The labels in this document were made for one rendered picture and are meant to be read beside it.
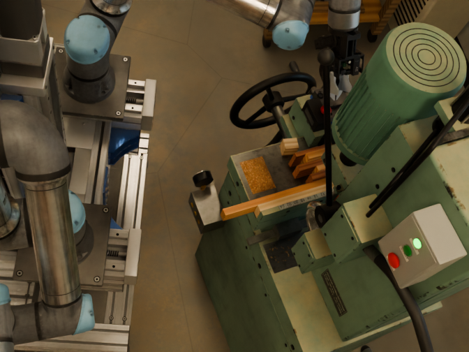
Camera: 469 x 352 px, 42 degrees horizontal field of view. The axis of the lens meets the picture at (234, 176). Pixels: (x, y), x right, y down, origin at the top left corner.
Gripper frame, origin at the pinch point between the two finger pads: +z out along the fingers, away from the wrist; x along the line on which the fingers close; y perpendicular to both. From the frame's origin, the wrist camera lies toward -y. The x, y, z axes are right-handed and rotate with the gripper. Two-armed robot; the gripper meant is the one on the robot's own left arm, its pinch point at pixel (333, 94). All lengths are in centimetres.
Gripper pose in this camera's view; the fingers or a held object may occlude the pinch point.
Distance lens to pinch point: 165.3
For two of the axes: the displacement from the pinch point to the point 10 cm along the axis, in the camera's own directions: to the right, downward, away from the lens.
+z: 0.4, 8.0, 6.0
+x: 9.2, -2.6, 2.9
